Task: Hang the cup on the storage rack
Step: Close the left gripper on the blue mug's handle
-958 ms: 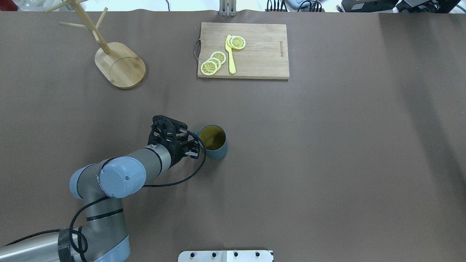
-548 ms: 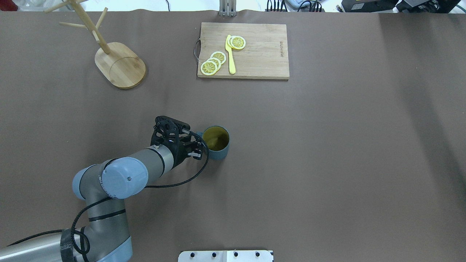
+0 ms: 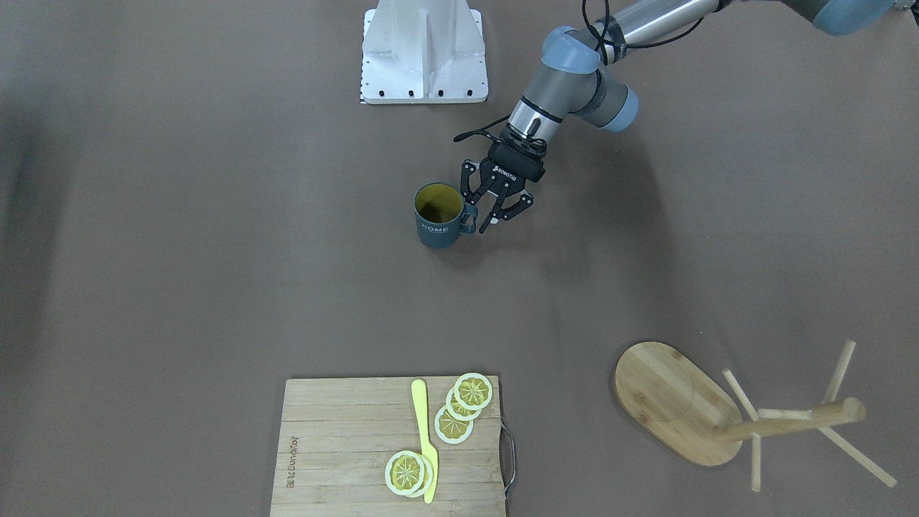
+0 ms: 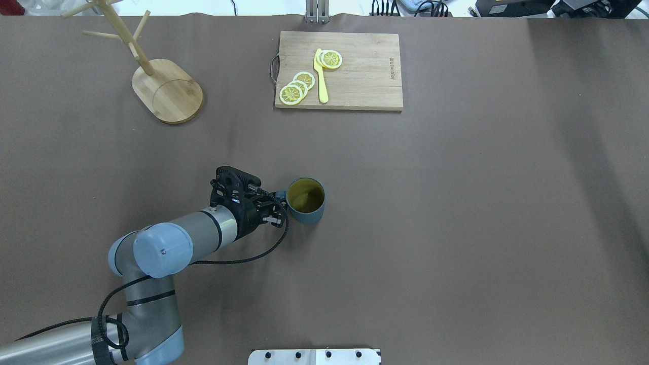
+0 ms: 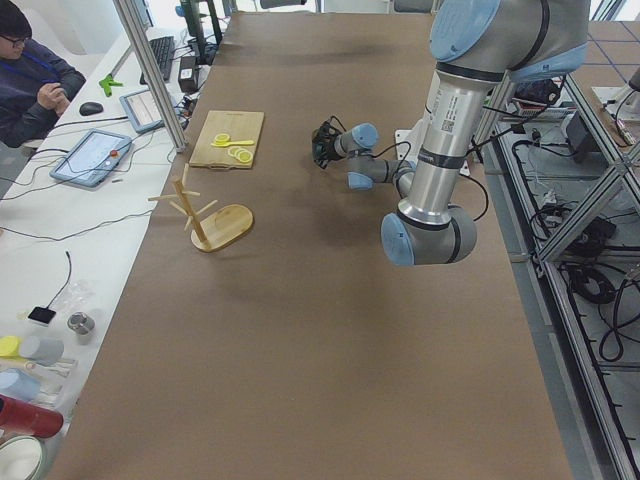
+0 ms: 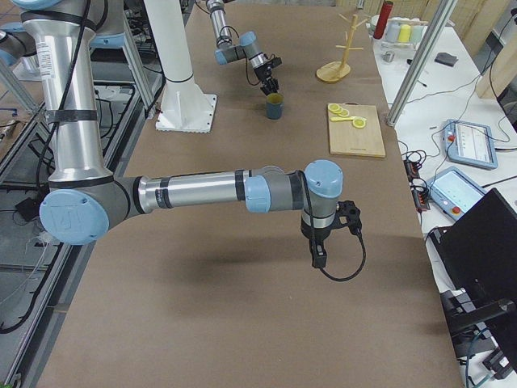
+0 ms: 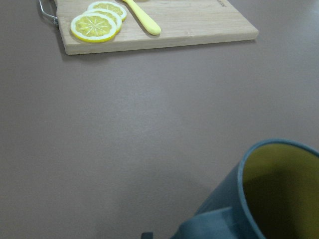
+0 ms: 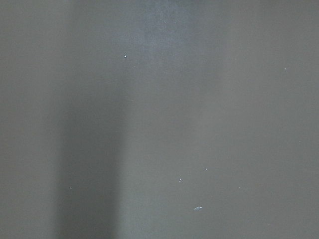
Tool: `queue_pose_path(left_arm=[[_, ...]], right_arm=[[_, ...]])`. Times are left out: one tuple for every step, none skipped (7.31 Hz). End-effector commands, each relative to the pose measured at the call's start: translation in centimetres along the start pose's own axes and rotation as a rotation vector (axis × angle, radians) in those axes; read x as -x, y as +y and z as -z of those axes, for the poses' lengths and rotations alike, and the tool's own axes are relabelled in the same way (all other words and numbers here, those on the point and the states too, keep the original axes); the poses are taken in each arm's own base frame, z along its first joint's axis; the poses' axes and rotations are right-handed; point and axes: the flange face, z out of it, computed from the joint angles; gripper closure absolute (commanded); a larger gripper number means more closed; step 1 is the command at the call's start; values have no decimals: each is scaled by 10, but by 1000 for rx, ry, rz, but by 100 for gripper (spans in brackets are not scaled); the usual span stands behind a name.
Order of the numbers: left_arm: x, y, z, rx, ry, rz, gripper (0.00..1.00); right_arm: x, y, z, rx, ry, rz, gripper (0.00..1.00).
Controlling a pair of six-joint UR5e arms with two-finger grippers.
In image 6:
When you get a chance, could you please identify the near teach pendant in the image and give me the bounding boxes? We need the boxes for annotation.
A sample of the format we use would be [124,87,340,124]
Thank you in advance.
[427,167,487,221]

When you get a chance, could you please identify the small steel cup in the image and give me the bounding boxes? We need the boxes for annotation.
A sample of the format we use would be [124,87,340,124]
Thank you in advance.
[382,50,395,63]

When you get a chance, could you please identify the lemon slice front left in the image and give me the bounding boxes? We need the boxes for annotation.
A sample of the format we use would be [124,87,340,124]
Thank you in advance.
[352,116,367,129]

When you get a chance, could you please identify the light blue cup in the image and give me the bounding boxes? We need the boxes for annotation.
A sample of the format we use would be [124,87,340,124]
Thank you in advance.
[385,21,401,43]

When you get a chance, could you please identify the white camera mast base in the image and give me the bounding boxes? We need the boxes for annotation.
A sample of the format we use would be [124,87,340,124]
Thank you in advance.
[145,0,217,133]

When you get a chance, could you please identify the small black square pad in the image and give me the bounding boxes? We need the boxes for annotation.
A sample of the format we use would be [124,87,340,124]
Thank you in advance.
[435,53,458,67]

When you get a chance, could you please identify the black monitor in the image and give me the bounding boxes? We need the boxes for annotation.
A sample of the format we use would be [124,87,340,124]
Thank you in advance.
[431,188,516,368]

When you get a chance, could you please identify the dark green mug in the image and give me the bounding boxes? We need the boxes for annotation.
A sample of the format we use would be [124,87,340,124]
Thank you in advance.
[266,93,284,120]

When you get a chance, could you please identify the red thermos bottle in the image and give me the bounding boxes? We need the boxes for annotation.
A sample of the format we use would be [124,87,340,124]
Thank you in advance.
[373,0,394,40]

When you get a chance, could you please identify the teach pendant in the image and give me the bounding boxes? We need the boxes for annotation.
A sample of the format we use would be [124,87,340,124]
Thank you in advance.
[427,167,487,221]
[443,119,498,170]

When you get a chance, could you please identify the aluminium frame post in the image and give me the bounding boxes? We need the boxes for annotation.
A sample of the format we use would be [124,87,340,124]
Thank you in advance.
[386,0,457,127]

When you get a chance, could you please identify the wooden cup rack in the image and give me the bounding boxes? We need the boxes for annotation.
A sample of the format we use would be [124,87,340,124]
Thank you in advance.
[315,14,367,84]

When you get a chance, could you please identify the grey cup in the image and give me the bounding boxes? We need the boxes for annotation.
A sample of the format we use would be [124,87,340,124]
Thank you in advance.
[410,24,424,44]

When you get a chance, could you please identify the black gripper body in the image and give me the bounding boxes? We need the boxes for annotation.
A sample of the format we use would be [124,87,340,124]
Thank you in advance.
[301,221,337,251]
[254,63,277,86]

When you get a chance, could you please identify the bamboo cutting board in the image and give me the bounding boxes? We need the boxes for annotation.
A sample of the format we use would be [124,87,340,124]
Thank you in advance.
[327,103,386,158]

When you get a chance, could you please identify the yellow cup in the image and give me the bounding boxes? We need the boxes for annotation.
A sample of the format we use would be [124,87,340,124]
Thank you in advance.
[397,23,411,44]

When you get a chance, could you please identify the far teach pendant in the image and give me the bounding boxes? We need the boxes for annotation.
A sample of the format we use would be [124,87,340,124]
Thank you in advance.
[443,119,498,170]

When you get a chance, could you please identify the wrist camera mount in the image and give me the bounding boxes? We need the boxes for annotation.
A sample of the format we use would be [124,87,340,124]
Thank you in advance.
[334,200,362,237]
[267,56,282,69]

